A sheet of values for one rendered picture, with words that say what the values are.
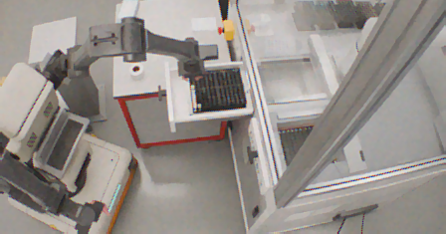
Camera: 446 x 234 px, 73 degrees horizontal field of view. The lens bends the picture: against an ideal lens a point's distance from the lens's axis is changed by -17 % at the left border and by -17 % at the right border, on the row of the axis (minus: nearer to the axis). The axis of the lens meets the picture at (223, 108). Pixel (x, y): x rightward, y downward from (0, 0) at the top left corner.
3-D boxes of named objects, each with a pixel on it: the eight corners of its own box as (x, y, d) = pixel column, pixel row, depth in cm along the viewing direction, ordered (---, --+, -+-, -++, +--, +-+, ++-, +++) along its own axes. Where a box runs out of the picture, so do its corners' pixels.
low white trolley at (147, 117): (137, 154, 227) (112, 96, 160) (133, 76, 255) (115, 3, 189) (225, 144, 234) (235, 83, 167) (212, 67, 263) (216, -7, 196)
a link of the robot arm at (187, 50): (114, 19, 82) (116, 62, 82) (133, 14, 80) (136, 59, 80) (185, 38, 123) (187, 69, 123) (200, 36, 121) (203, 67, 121)
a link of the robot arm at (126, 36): (89, 17, 75) (91, 59, 75) (142, 16, 82) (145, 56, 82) (65, 51, 112) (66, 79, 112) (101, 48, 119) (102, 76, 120)
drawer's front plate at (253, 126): (261, 195, 136) (266, 187, 127) (248, 129, 150) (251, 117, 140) (265, 194, 136) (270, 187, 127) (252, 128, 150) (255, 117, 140)
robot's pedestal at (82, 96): (68, 126, 233) (26, 66, 166) (68, 91, 246) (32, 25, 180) (107, 119, 237) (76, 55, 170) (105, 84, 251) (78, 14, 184)
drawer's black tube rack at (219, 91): (193, 116, 149) (192, 109, 143) (188, 81, 157) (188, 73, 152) (245, 110, 152) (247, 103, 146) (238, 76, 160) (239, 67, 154)
